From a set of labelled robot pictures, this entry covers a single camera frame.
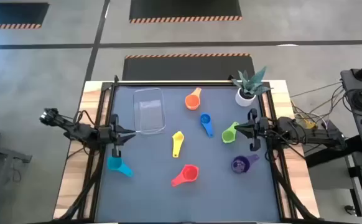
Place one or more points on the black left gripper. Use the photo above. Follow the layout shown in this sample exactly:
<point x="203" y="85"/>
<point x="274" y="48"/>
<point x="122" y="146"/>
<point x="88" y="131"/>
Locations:
<point x="108" y="135"/>

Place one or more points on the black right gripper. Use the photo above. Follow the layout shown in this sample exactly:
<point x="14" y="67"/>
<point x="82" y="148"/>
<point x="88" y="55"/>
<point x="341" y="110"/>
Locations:
<point x="262" y="130"/>

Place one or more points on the green measuring cup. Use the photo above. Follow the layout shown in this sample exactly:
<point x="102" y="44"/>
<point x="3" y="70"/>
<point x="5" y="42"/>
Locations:
<point x="228" y="136"/>

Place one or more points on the teal measuring cup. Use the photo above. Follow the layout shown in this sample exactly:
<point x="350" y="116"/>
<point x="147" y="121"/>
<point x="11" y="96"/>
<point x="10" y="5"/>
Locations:
<point x="115" y="163"/>

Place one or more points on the purple measuring cup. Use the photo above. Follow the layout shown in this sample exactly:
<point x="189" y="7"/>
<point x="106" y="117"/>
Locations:
<point x="240" y="164"/>

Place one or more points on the blue measuring cup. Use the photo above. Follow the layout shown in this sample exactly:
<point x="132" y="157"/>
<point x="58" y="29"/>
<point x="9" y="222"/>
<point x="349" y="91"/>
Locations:
<point x="205" y="119"/>

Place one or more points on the yellow measuring cup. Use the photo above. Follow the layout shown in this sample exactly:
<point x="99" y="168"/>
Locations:
<point x="178" y="138"/>

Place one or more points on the orange measuring cup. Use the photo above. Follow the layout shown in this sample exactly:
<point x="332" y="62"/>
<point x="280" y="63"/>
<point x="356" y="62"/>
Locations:
<point x="192" y="102"/>

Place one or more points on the red measuring cup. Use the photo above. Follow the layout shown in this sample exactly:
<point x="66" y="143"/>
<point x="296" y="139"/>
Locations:
<point x="189" y="173"/>

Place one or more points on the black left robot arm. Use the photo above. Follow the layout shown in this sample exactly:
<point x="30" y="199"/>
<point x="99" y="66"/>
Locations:
<point x="84" y="133"/>

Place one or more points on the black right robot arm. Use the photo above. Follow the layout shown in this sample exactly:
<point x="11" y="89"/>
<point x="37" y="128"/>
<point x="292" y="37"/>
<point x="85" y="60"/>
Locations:
<point x="308" y="135"/>

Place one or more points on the clear plastic basket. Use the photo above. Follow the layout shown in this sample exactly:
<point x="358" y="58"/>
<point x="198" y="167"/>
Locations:
<point x="150" y="112"/>

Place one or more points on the potted plant in white pot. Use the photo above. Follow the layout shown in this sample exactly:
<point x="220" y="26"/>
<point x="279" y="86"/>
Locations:
<point x="244" y="99"/>

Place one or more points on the yellow plug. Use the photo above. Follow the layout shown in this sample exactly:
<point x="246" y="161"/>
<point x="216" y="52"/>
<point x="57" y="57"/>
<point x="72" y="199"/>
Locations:
<point x="310" y="124"/>

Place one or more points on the grey-blue table mat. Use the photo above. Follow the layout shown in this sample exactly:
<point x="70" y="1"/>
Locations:
<point x="156" y="193"/>

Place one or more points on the black power strip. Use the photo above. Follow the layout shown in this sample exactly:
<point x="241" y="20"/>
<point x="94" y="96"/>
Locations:
<point x="331" y="124"/>

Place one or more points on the black striped-edge floor mat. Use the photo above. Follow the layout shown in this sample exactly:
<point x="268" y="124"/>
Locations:
<point x="13" y="14"/>
<point x="184" y="68"/>
<point x="184" y="9"/>

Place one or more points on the black cart foot beam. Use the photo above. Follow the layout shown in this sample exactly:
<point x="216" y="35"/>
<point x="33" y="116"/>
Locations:
<point x="333" y="153"/>

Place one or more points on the grey equipment cart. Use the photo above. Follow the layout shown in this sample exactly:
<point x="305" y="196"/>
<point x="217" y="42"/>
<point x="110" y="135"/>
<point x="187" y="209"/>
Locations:
<point x="349" y="81"/>

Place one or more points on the small black caster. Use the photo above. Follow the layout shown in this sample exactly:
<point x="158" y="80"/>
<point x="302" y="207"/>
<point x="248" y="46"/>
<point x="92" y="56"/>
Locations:
<point x="349" y="210"/>

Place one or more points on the black table frame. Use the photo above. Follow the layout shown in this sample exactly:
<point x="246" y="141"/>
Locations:
<point x="113" y="99"/>

